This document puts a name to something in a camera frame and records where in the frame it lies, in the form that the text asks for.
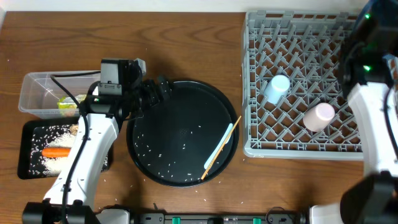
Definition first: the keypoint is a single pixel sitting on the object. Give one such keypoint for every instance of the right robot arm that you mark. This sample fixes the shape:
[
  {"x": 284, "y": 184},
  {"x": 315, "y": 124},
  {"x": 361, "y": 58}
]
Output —
[{"x": 368, "y": 84}]

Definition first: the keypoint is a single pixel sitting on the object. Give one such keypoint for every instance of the white rice pile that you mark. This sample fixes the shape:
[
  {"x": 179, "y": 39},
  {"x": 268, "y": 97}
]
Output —
[{"x": 44, "y": 137}]

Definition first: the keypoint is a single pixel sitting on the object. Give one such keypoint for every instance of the yellow green snack wrapper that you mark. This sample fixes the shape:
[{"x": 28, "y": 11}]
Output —
[{"x": 67, "y": 106}]

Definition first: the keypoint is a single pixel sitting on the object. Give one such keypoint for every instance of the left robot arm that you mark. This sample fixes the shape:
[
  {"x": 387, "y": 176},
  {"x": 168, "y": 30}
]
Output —
[{"x": 120, "y": 95}]

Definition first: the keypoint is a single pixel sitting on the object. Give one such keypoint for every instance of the grey dishwasher rack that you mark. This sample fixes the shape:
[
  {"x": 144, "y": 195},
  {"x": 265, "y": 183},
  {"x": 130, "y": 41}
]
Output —
[{"x": 303, "y": 46}]

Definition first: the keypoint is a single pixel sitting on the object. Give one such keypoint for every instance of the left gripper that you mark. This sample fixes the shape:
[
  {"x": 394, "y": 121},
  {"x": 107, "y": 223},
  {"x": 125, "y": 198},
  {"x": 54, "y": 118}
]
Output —
[{"x": 158, "y": 98}]

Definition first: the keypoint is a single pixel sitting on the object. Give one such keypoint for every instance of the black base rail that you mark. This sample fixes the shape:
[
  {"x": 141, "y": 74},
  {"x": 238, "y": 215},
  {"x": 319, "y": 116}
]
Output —
[{"x": 217, "y": 218}]

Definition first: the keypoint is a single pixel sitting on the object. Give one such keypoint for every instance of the light blue cup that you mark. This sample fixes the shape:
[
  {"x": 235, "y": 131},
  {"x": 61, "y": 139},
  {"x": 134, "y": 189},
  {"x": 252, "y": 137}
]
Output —
[{"x": 277, "y": 88}]

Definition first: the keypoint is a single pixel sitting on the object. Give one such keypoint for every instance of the black rectangular tray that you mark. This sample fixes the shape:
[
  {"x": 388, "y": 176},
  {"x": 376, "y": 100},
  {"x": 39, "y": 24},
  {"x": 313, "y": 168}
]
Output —
[{"x": 27, "y": 132}]

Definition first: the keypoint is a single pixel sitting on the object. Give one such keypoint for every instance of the pink cup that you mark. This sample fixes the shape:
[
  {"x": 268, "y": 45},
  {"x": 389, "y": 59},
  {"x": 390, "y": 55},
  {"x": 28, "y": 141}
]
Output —
[{"x": 318, "y": 118}]

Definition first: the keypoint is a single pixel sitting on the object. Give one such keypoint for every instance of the clear plastic bin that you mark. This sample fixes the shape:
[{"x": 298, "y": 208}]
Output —
[{"x": 40, "y": 95}]

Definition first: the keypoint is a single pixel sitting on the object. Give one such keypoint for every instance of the orange carrot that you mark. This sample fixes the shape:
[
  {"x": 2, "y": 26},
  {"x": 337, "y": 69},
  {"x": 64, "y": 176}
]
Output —
[{"x": 55, "y": 152}]

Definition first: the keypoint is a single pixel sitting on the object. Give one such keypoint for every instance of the wooden chopstick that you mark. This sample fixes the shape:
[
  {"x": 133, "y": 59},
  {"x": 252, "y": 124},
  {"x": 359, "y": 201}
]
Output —
[{"x": 221, "y": 148}]

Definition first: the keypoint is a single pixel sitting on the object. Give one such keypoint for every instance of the round black serving tray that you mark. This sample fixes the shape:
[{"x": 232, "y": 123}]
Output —
[{"x": 172, "y": 141}]

